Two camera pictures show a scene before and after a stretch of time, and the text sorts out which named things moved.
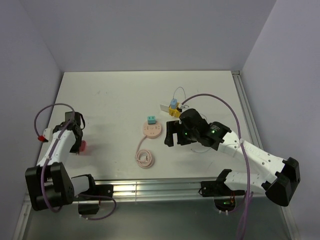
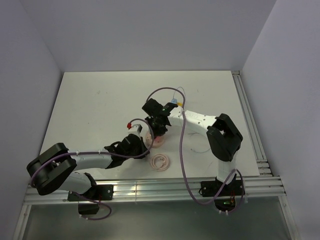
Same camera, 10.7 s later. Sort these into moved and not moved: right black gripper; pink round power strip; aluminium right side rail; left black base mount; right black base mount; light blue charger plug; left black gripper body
Moved: left black gripper body; pink round power strip; right black gripper
Not moved: right black base mount; left black base mount; aluminium right side rail; light blue charger plug
